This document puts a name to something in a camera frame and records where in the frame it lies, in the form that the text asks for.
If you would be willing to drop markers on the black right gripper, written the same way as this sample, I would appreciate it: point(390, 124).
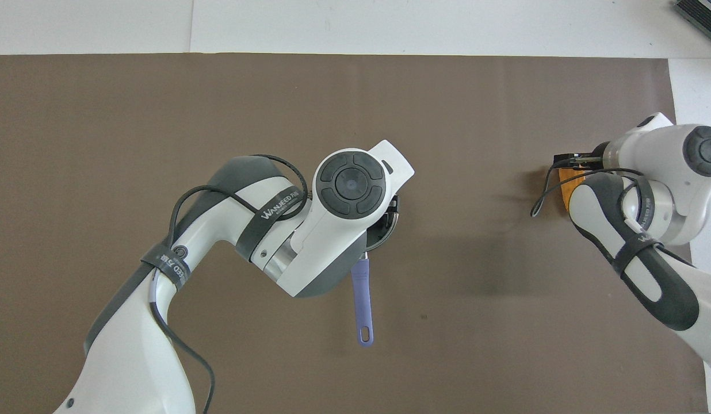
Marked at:
point(591, 159)

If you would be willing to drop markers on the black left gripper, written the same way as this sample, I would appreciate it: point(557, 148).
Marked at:
point(393, 204)

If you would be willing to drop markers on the yellow corn cob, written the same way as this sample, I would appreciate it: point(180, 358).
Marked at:
point(569, 183)

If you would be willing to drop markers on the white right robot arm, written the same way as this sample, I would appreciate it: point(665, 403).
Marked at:
point(649, 155)

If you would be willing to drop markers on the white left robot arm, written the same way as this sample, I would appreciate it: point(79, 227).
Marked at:
point(332, 230)

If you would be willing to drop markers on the brown table mat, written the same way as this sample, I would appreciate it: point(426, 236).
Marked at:
point(476, 259)

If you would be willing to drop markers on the dark ribbed object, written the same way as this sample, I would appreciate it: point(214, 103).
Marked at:
point(703, 12)

